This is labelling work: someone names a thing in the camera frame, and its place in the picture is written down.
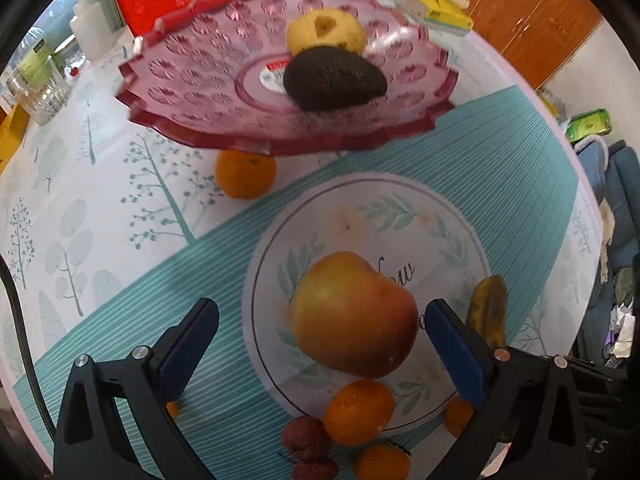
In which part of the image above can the yellow white box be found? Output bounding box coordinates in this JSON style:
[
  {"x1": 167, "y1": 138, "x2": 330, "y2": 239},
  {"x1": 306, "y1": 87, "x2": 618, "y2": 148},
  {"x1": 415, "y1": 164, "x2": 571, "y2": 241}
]
[{"x1": 395, "y1": 0, "x2": 474, "y2": 31}]

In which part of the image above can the pile of clothes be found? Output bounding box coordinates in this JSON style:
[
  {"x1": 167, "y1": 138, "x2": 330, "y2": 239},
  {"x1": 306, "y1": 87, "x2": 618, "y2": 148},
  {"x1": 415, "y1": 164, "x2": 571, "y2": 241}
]
[{"x1": 595, "y1": 260, "x2": 640, "y2": 361}]

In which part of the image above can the ribbed glass cup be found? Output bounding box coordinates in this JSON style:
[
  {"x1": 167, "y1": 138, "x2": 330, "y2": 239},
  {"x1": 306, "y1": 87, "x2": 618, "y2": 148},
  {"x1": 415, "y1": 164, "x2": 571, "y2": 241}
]
[{"x1": 7, "y1": 57, "x2": 74, "y2": 126}]

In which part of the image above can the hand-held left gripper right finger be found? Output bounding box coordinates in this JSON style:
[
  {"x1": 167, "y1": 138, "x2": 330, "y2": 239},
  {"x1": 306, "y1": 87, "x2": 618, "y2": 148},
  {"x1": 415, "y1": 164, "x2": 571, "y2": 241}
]
[{"x1": 424, "y1": 298, "x2": 587, "y2": 480}]

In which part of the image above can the blue chair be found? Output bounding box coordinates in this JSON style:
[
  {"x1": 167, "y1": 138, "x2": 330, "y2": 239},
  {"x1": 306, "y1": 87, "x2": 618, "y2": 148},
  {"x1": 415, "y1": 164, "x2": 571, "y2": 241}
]
[{"x1": 575, "y1": 135, "x2": 640, "y2": 311}]

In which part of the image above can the pink glass fruit plate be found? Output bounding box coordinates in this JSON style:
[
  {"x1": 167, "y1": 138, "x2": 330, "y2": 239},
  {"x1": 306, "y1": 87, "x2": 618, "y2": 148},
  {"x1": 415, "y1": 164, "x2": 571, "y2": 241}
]
[{"x1": 114, "y1": 0, "x2": 460, "y2": 157}]

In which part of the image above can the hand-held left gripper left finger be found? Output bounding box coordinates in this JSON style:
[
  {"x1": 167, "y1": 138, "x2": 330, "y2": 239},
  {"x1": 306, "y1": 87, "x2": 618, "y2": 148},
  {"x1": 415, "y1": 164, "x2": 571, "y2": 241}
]
[{"x1": 52, "y1": 298, "x2": 219, "y2": 480}]

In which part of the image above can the red lychee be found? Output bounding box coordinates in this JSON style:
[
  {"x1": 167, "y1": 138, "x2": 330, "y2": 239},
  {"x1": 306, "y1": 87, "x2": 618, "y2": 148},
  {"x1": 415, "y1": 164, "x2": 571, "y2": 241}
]
[
  {"x1": 281, "y1": 415, "x2": 332, "y2": 462},
  {"x1": 292, "y1": 457, "x2": 340, "y2": 480}
]

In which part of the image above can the glass bottle with green label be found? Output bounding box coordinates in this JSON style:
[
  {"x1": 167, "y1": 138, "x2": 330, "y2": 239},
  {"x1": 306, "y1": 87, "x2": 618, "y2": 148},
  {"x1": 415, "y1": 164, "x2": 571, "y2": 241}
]
[{"x1": 14, "y1": 30, "x2": 57, "y2": 86}]

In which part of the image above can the yellow flat box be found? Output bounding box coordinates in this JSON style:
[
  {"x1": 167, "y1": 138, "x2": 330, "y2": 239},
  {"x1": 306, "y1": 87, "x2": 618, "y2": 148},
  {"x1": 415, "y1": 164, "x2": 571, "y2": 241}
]
[{"x1": 0, "y1": 104, "x2": 30, "y2": 172}]

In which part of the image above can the wooden cabinet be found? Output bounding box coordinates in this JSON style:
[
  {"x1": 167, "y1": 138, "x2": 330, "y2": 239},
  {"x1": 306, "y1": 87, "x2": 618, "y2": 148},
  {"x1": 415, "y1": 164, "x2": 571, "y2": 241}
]
[{"x1": 400, "y1": 0, "x2": 607, "y2": 91}]

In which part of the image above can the white plastic bottle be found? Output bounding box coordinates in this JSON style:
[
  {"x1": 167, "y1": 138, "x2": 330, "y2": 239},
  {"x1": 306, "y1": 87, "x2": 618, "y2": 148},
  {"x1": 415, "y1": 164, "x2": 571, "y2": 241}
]
[{"x1": 69, "y1": 0, "x2": 109, "y2": 59}]

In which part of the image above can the overripe banana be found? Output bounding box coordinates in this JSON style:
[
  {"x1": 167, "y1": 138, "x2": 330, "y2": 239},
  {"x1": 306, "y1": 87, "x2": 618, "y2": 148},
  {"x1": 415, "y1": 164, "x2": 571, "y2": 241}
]
[{"x1": 465, "y1": 275, "x2": 509, "y2": 350}]

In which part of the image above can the red yellow apple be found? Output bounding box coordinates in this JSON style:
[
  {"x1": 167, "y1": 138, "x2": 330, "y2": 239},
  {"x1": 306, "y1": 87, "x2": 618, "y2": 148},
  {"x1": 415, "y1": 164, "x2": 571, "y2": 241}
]
[{"x1": 290, "y1": 251, "x2": 420, "y2": 380}]

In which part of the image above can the black cable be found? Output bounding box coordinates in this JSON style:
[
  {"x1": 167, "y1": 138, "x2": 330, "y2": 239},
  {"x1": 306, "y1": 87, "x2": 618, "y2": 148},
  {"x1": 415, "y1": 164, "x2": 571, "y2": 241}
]
[{"x1": 0, "y1": 257, "x2": 57, "y2": 441}]

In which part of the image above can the dark avocado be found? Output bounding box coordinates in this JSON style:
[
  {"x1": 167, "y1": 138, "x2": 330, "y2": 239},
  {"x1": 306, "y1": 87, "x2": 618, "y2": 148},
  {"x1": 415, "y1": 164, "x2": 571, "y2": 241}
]
[{"x1": 283, "y1": 46, "x2": 389, "y2": 112}]

